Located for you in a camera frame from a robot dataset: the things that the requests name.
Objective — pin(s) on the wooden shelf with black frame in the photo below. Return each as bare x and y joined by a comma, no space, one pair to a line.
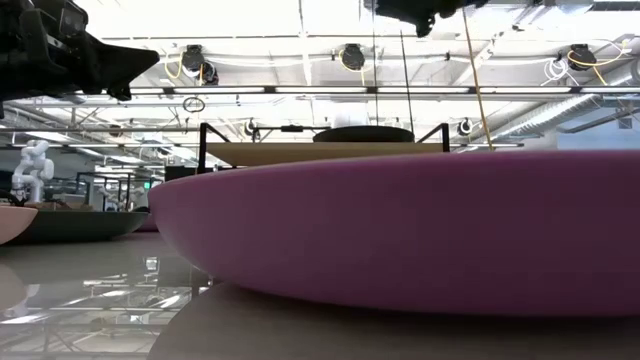
300,152

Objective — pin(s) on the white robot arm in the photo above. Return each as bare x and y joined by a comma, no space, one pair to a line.
32,170

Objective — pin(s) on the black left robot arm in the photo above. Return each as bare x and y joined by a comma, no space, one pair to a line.
12,22

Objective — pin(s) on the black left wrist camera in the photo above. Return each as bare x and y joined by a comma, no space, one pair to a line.
70,20

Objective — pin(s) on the beige plate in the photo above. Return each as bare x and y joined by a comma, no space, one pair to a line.
15,222

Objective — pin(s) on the black metal workstation frame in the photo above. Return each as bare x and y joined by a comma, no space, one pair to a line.
120,176

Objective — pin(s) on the long ceiling light strip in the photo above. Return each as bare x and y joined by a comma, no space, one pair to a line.
320,90

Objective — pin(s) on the wall vent grille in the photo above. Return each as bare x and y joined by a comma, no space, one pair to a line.
625,123

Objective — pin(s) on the dark green plate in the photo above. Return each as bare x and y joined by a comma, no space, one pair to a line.
80,226

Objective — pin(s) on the wooden workbench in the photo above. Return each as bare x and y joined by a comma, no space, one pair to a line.
65,205

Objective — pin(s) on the silver ventilation duct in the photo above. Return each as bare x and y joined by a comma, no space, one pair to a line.
565,112

